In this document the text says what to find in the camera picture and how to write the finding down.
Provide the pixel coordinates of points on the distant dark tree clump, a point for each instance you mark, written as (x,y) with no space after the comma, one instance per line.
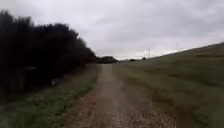
(106,60)

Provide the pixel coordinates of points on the small distant dark bush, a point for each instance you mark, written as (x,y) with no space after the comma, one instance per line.
(132,60)
(143,58)

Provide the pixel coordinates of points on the brown gravel dirt path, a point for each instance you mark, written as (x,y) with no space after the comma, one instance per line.
(111,100)

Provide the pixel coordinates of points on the pale thin pole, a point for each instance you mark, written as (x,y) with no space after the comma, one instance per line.
(149,52)

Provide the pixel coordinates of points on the grass verge strip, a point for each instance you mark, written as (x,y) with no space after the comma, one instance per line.
(50,103)

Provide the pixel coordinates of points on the grassy embankment slope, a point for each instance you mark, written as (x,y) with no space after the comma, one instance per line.
(186,76)

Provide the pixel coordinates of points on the row of dark trees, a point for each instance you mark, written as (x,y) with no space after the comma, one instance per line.
(36,56)

